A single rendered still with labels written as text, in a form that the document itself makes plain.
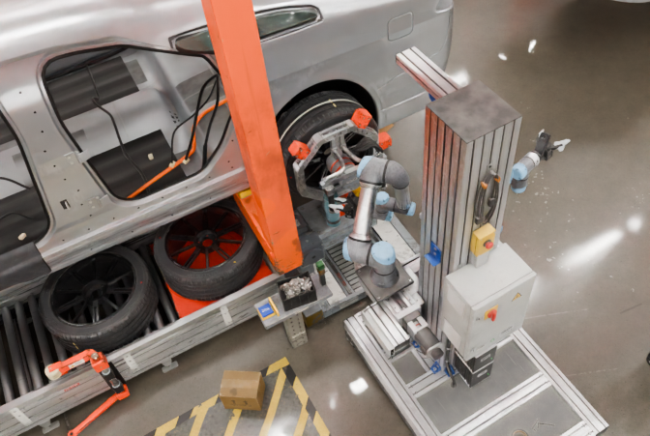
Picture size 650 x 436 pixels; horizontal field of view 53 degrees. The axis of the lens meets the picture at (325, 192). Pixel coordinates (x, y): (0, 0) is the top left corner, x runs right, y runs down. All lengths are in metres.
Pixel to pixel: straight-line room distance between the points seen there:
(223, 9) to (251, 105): 0.50
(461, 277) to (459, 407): 1.03
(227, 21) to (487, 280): 1.53
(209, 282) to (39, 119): 1.36
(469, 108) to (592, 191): 2.67
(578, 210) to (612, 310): 0.80
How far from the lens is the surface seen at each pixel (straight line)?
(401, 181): 3.23
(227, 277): 3.98
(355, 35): 3.68
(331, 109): 3.76
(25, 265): 3.90
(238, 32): 2.67
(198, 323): 4.01
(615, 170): 5.23
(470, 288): 2.92
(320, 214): 4.47
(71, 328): 4.06
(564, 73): 5.95
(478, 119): 2.44
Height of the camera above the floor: 3.69
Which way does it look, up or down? 49 degrees down
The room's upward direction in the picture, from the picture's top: 8 degrees counter-clockwise
